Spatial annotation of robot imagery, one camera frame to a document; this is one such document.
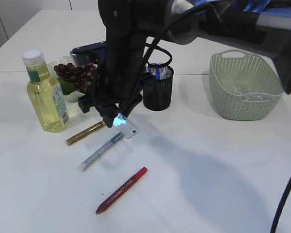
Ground black mesh pen cup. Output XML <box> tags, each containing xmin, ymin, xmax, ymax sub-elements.
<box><xmin>143</xmin><ymin>66</ymin><xmax>174</xmax><ymax>111</ymax></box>

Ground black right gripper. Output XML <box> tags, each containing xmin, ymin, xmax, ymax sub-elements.
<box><xmin>78</xmin><ymin>72</ymin><xmax>152</xmax><ymax>128</ymax></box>

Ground red marker pen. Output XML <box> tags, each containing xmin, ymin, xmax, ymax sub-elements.
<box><xmin>95</xmin><ymin>167</ymin><xmax>147</xmax><ymax>215</ymax></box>

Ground clear plastic sheet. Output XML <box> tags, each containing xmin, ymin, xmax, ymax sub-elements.
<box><xmin>231</xmin><ymin>82</ymin><xmax>272</xmax><ymax>101</ymax></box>

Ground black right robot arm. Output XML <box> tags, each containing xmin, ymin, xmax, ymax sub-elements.
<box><xmin>80</xmin><ymin>0</ymin><xmax>291</xmax><ymax>127</ymax></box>

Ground green wavy glass plate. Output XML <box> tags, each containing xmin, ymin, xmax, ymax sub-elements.
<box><xmin>47</xmin><ymin>56</ymin><xmax>85</xmax><ymax>102</ymax></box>

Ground gold marker pen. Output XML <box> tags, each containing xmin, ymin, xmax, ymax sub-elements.
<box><xmin>65</xmin><ymin>120</ymin><xmax>105</xmax><ymax>146</ymax></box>

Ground clear plastic ruler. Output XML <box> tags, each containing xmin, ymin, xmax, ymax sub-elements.
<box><xmin>113</xmin><ymin>113</ymin><xmax>138</xmax><ymax>139</ymax></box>

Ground blue scissors with sheath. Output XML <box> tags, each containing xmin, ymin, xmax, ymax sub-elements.
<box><xmin>148</xmin><ymin>63</ymin><xmax>168</xmax><ymax>80</ymax></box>

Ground yellow liquid plastic bottle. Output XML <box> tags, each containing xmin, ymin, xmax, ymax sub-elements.
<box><xmin>22</xmin><ymin>50</ymin><xmax>70</xmax><ymax>133</ymax></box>

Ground purple artificial grape bunch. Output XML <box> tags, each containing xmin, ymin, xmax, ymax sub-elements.
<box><xmin>53</xmin><ymin>63</ymin><xmax>97</xmax><ymax>95</ymax></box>

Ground green plastic woven basket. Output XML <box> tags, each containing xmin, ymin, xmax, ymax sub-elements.
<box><xmin>209</xmin><ymin>50</ymin><xmax>284</xmax><ymax>121</ymax></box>

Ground silver marker pen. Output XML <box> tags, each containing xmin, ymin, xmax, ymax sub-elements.
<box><xmin>78</xmin><ymin>133</ymin><xmax>124</xmax><ymax>172</ymax></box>

